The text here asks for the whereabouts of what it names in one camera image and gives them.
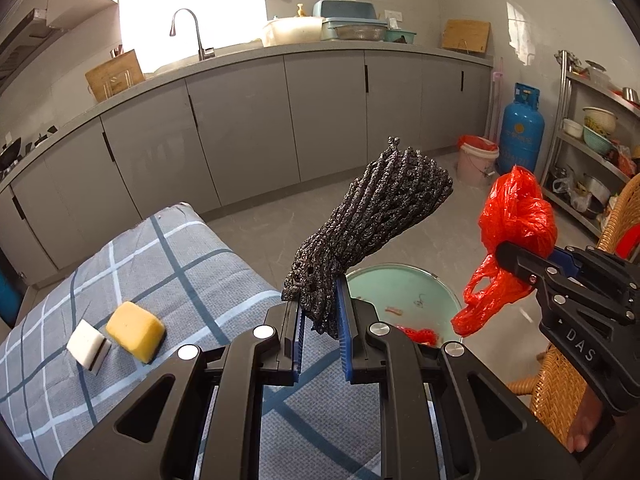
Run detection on metal pot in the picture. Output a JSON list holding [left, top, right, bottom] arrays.
[[580, 175, 612, 206]]

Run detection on pink handled mop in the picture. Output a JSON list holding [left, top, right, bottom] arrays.
[[487, 57, 503, 141]]

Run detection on light green round bin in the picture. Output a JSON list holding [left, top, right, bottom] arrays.
[[345, 265, 463, 348]]

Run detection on wooden cutting board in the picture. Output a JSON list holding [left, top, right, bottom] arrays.
[[85, 50, 146, 102], [441, 19, 491, 54]]

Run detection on curved metal faucet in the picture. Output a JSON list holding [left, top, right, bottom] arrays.
[[169, 8, 216, 61]]

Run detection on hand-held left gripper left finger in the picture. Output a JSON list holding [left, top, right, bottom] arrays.
[[52, 287, 306, 480]]

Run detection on black wok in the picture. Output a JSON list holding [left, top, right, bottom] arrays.
[[0, 136, 23, 173]]

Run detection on white sponge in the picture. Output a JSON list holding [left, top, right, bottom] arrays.
[[66, 321, 113, 373]]

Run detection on red plastic bag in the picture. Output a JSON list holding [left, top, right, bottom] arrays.
[[451, 165, 558, 338]]

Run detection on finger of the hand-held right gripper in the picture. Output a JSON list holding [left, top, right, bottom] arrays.
[[550, 245, 640, 311], [494, 240, 636, 326]]

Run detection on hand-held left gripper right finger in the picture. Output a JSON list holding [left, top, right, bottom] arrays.
[[336, 276, 583, 480]]

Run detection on blue gas cylinder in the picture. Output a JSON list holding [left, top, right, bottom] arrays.
[[500, 82, 546, 176], [0, 280, 21, 331]]

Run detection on blue dish drainer box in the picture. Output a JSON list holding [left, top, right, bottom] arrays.
[[313, 0, 388, 42]]

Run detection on red foam net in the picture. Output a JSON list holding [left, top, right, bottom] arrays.
[[397, 326, 440, 346]]

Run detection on person's right hand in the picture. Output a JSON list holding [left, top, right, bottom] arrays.
[[567, 387, 607, 455]]

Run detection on bin with red liner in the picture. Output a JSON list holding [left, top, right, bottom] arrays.
[[457, 135, 500, 186]]

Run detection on patterned white bowl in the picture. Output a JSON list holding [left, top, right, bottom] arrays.
[[582, 106, 618, 136]]

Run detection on wicker chair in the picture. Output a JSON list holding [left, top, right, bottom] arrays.
[[507, 172, 640, 448]]

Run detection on yellow sponge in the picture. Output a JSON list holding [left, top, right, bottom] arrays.
[[105, 301, 166, 365]]

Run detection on metal storage shelf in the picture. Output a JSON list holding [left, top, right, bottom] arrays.
[[542, 50, 640, 241]]

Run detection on metal colander basket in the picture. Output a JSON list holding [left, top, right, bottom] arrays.
[[334, 24, 388, 42]]

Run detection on grey kitchen counter cabinets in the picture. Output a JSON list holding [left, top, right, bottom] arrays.
[[0, 42, 493, 286]]

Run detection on white plastic basin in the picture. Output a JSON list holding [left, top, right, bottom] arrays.
[[262, 16, 325, 47]]

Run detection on black foam net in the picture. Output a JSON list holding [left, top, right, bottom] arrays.
[[281, 136, 455, 340]]

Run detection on blue plaid tablecloth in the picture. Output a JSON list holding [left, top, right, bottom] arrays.
[[0, 203, 446, 480]]

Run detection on range hood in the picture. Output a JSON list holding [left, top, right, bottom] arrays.
[[0, 7, 51, 91]]

